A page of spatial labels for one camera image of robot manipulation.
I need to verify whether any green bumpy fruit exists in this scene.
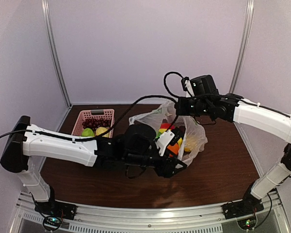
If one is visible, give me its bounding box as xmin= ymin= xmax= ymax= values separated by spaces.
xmin=81 ymin=128 xmax=95 ymax=137

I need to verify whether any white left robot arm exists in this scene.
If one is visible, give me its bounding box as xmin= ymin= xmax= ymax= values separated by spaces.
xmin=0 ymin=116 xmax=187 ymax=216

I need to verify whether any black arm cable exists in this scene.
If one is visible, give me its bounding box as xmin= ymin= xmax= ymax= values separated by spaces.
xmin=0 ymin=95 xmax=179 ymax=163
xmin=163 ymin=71 xmax=192 ymax=99

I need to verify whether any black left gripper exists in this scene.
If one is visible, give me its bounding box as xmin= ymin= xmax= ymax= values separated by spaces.
xmin=125 ymin=148 xmax=188 ymax=178

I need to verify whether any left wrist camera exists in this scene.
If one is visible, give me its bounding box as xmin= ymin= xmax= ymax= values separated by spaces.
xmin=156 ymin=127 xmax=184 ymax=157

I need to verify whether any clear plastic bag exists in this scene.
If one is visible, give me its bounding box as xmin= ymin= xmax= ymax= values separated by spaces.
xmin=129 ymin=100 xmax=208 ymax=166

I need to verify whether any pale yellow bumpy fruit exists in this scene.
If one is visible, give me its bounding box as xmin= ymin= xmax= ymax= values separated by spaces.
xmin=96 ymin=127 xmax=110 ymax=137

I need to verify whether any pink perforated plastic basket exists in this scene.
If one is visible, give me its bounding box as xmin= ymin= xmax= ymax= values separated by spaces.
xmin=71 ymin=109 xmax=115 ymax=136

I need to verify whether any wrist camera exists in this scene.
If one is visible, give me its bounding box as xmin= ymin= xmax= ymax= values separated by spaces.
xmin=181 ymin=77 xmax=193 ymax=97
xmin=156 ymin=127 xmax=184 ymax=157

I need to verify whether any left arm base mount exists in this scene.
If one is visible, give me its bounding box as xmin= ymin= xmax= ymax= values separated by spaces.
xmin=34 ymin=201 xmax=77 ymax=232

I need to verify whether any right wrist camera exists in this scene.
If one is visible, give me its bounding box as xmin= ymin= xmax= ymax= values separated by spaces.
xmin=181 ymin=77 xmax=193 ymax=97

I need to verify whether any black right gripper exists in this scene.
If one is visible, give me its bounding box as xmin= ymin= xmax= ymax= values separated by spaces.
xmin=175 ymin=97 xmax=211 ymax=116

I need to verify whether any aluminium corner post right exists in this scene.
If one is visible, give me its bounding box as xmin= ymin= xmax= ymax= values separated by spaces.
xmin=229 ymin=0 xmax=255 ymax=94

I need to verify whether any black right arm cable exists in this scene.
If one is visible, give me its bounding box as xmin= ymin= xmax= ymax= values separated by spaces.
xmin=163 ymin=71 xmax=192 ymax=99

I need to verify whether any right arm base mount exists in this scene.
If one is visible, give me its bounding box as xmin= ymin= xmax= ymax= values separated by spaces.
xmin=222 ymin=200 xmax=264 ymax=231

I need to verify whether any aluminium corner post left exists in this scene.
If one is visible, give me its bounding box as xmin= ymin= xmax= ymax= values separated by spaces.
xmin=41 ymin=0 xmax=72 ymax=108

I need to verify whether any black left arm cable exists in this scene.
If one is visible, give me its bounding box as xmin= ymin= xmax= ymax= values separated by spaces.
xmin=0 ymin=95 xmax=179 ymax=163

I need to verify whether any red orange mango fruit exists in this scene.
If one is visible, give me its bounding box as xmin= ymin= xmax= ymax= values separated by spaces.
xmin=160 ymin=123 xmax=171 ymax=129

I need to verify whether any aluminium corner post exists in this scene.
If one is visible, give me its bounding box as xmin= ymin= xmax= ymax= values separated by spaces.
xmin=41 ymin=0 xmax=72 ymax=108
xmin=229 ymin=0 xmax=255 ymax=94

